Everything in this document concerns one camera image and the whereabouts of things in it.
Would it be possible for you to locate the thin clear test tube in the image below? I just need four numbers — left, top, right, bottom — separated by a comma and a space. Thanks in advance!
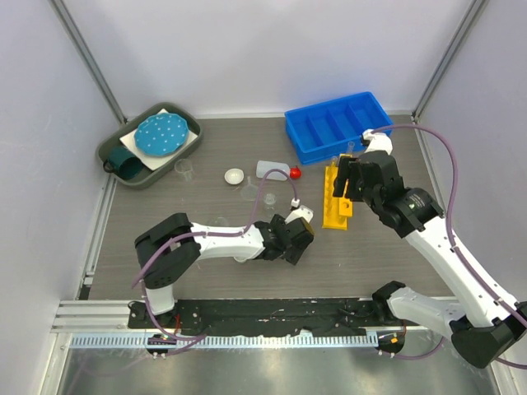
347, 142, 355, 156

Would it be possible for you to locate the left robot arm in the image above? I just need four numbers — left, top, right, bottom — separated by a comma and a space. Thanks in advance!
134, 206, 315, 328

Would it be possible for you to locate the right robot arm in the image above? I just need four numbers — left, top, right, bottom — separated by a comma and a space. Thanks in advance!
333, 151, 526, 369

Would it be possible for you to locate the yellow test tube rack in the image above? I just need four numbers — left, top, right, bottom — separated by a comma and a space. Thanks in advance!
322, 162, 353, 230

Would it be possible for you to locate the blue divided plastic bin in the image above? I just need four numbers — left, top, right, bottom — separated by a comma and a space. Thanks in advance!
285, 91, 393, 165

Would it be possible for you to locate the clear glass flask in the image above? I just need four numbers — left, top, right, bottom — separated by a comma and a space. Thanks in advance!
208, 216, 229, 227

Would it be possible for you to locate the white squeeze bottle red cap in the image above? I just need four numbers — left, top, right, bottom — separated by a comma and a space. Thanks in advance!
256, 160, 302, 181

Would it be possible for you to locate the small white ceramic dish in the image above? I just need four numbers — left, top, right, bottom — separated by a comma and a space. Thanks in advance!
224, 168, 245, 185

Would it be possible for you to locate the clear glass beaker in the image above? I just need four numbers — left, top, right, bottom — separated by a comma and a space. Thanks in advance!
174, 159, 194, 182

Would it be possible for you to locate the grey-green plastic tray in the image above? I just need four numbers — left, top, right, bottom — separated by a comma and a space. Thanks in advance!
97, 102, 203, 189

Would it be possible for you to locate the white square board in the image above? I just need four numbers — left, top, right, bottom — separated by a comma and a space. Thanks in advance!
119, 109, 198, 171

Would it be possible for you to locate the blue dotted plate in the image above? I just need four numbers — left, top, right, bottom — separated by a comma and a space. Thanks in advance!
133, 113, 189, 157

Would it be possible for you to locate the dark green mug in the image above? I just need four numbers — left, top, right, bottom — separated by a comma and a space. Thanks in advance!
103, 146, 143, 180

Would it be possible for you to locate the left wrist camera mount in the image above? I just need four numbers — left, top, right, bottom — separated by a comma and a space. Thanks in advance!
285, 198, 314, 224

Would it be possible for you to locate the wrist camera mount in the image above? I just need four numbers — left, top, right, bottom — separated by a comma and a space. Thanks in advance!
361, 129, 393, 155
285, 198, 314, 224

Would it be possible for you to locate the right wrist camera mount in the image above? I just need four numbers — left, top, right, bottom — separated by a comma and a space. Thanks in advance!
361, 129, 393, 155

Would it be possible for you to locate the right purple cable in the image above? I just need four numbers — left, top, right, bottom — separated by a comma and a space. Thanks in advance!
372, 124, 527, 369

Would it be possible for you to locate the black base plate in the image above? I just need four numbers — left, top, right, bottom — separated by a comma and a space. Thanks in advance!
127, 296, 423, 337

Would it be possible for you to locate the right aluminium frame post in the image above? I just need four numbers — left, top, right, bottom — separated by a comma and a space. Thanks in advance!
412, 0, 489, 120

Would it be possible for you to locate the aluminium frame post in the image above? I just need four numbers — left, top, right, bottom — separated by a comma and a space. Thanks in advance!
412, 0, 489, 120
49, 0, 127, 124

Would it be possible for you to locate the white slotted cable duct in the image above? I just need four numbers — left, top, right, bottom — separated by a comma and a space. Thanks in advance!
70, 332, 378, 350

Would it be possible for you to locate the left aluminium frame post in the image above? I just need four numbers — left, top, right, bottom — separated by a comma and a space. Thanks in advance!
49, 0, 127, 124

